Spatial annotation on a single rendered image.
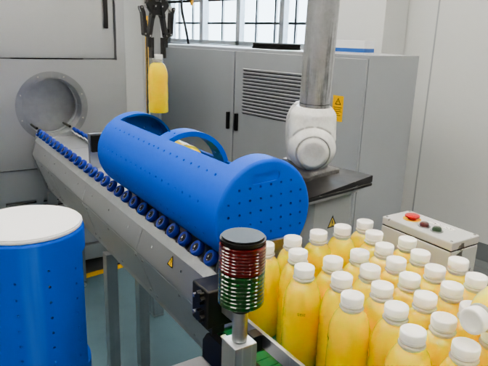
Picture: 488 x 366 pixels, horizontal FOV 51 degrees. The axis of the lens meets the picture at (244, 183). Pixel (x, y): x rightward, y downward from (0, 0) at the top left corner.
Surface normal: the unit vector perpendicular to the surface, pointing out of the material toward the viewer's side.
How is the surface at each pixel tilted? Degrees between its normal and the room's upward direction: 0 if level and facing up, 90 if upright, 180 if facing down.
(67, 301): 90
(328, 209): 90
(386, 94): 90
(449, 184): 90
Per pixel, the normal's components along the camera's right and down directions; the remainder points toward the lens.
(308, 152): -0.05, 0.41
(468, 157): -0.75, 0.15
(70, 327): 0.87, 0.16
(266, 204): 0.54, 0.25
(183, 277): -0.78, -0.21
